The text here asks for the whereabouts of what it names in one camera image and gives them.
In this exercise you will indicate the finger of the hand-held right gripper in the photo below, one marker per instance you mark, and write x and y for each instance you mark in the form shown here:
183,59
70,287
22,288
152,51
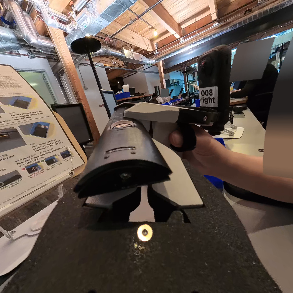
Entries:
155,112

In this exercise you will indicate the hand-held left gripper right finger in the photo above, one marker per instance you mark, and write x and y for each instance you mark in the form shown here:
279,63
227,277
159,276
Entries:
183,192

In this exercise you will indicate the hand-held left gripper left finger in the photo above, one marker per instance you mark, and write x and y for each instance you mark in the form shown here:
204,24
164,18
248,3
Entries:
110,199

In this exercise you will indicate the black remote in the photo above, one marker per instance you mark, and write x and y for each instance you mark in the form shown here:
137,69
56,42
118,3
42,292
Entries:
123,155

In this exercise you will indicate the person's right forearm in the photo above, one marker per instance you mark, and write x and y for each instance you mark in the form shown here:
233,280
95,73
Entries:
256,178

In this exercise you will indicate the person's right hand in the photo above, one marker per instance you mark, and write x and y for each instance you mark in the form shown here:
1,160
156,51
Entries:
206,153

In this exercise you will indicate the blue plastic bin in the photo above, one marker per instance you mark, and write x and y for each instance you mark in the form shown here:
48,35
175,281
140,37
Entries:
215,181

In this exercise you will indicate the black display on stand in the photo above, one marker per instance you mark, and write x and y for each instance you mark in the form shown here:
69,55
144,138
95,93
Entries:
73,121
109,100

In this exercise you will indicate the instruction sheet on stand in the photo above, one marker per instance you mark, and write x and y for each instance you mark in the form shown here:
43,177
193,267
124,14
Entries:
75,146

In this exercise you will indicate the black mat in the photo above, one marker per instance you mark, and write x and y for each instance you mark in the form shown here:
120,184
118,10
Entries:
256,194

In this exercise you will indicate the wooden pillar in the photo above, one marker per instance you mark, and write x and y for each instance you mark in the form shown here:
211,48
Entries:
73,82

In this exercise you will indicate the black floor lamp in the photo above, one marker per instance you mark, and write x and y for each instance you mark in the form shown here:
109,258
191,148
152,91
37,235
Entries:
87,46

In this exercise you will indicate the white stand base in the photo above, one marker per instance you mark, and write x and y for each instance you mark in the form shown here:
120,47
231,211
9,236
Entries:
18,242

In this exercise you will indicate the printed instruction poster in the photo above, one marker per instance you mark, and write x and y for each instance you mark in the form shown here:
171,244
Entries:
27,137

